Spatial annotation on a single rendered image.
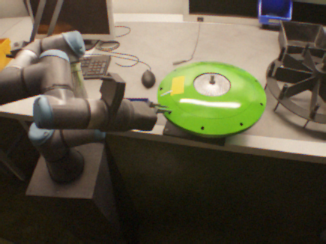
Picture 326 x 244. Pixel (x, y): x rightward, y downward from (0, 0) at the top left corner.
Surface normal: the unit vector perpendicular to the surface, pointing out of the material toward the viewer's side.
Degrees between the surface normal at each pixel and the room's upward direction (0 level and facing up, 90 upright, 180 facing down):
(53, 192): 0
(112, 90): 55
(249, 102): 21
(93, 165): 0
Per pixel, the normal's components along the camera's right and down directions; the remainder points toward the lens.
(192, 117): -0.26, -0.36
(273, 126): -0.07, -0.66
